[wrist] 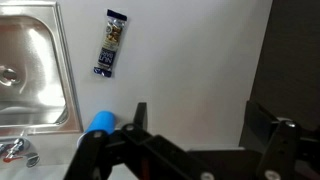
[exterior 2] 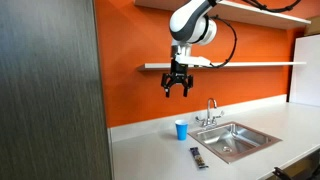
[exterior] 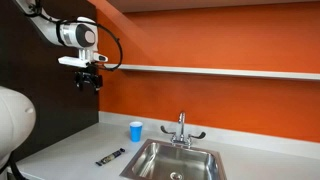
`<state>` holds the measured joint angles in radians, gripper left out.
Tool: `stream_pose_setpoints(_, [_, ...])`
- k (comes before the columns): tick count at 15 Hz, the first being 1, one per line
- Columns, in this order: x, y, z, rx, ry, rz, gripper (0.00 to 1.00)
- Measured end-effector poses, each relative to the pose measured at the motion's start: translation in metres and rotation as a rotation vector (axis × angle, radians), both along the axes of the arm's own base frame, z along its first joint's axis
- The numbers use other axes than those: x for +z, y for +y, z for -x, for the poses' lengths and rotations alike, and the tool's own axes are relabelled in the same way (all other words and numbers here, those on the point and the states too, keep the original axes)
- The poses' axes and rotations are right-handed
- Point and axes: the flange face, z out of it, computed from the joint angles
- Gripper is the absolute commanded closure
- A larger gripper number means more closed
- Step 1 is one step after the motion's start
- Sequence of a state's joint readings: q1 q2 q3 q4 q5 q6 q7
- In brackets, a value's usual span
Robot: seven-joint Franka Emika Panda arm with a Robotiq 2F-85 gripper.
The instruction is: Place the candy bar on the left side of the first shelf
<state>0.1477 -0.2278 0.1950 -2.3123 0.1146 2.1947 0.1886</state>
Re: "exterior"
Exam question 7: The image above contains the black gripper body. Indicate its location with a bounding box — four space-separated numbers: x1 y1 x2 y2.
73 70 104 87

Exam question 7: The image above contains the dark wood cabinet panel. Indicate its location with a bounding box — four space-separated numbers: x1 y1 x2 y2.
0 0 100 162

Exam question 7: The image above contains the blue plastic cup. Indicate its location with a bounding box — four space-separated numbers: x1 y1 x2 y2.
129 121 144 143

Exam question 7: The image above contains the stainless steel sink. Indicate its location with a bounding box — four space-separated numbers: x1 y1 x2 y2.
119 138 228 180

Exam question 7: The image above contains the overhead cabinet underside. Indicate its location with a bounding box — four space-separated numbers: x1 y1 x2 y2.
106 0 320 14

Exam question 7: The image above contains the white counter backsplash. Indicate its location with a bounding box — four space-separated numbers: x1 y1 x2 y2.
98 111 320 160

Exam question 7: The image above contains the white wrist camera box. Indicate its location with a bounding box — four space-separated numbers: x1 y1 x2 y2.
57 52 109 68

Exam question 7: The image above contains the chrome faucet with handles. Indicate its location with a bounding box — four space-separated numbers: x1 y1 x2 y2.
160 111 207 149

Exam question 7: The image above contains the white wall shelf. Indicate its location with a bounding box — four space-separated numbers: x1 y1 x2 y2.
98 63 320 82

